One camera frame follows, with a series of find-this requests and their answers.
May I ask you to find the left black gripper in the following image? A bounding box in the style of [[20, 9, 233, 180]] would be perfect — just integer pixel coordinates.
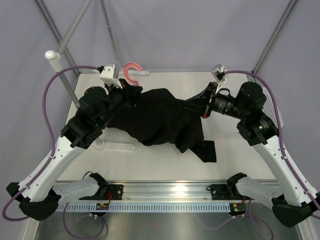
[[98, 78, 142, 128]]

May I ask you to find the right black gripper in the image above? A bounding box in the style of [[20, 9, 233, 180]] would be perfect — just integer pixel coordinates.
[[181, 82, 249, 121]]

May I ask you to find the pink plastic hanger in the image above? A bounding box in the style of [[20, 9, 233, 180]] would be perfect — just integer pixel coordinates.
[[124, 62, 143, 87]]

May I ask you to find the black shirt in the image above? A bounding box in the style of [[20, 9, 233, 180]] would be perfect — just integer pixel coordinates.
[[107, 88, 217, 163]]

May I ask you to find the silver white garment rack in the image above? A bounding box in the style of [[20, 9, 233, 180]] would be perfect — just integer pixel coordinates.
[[36, 0, 150, 151]]

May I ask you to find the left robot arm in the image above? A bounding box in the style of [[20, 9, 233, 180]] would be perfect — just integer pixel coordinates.
[[6, 78, 143, 221]]

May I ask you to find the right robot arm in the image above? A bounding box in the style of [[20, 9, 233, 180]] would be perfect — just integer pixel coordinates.
[[184, 81, 320, 228]]

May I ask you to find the white perforated plastic basket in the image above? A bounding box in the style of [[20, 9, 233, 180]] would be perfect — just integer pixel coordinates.
[[262, 86, 285, 130]]

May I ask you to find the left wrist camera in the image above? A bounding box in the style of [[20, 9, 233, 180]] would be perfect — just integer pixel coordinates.
[[98, 63, 123, 89]]

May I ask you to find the aluminium mounting rail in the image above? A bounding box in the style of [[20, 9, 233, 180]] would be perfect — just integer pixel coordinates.
[[53, 181, 281, 203]]

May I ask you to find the aluminium frame post right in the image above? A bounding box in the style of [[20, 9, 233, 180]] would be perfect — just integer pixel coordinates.
[[251, 0, 299, 75]]

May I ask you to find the white slotted cable duct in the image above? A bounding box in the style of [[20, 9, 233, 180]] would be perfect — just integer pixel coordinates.
[[56, 202, 231, 213]]

